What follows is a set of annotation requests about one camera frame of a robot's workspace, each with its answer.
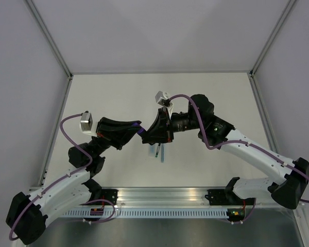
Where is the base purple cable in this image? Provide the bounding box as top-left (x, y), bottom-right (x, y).
top-left (77, 199), bottom-right (116, 224)
top-left (228, 199), bottom-right (256, 226)

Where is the aluminium frame post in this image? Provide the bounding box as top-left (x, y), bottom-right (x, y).
top-left (24, 0), bottom-right (73, 78)
top-left (249, 0), bottom-right (299, 78)

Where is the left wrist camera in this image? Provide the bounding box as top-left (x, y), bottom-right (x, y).
top-left (80, 111), bottom-right (96, 136)

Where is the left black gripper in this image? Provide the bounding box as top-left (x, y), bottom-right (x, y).
top-left (92, 117), bottom-right (145, 158)

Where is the right aluminium frame post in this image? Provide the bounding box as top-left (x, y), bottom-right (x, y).
top-left (249, 0), bottom-right (299, 78)

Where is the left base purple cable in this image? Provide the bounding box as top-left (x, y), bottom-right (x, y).
top-left (77, 199), bottom-right (116, 224)

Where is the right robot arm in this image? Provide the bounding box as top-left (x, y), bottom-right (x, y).
top-left (138, 91), bottom-right (309, 209)

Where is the slotted cable duct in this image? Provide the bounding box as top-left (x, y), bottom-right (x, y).
top-left (62, 207), bottom-right (229, 219)

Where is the purple black highlighter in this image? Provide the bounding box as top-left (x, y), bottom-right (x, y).
top-left (137, 127), bottom-right (147, 138)

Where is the green pen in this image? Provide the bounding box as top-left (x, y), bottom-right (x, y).
top-left (155, 143), bottom-right (161, 158)

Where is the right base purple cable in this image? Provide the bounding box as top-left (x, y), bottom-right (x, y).
top-left (228, 199), bottom-right (256, 226)

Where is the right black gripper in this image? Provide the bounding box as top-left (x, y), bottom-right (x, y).
top-left (142, 105), bottom-right (203, 143)

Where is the light blue highlighter body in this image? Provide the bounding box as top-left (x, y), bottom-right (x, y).
top-left (148, 145), bottom-right (156, 157)

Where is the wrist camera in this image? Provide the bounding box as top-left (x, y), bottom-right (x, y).
top-left (80, 111), bottom-right (96, 136)
top-left (155, 91), bottom-right (174, 117)

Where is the blue pen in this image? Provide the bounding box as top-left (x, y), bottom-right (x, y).
top-left (160, 144), bottom-right (165, 163)

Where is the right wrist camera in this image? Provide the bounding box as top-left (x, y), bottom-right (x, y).
top-left (155, 91), bottom-right (174, 117)

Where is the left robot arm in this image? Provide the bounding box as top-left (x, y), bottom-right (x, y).
top-left (6, 112), bottom-right (143, 245)

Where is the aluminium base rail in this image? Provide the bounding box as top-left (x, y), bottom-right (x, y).
top-left (101, 187), bottom-right (224, 207)

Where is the left aluminium frame post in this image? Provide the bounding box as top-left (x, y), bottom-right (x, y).
top-left (24, 0), bottom-right (73, 78)

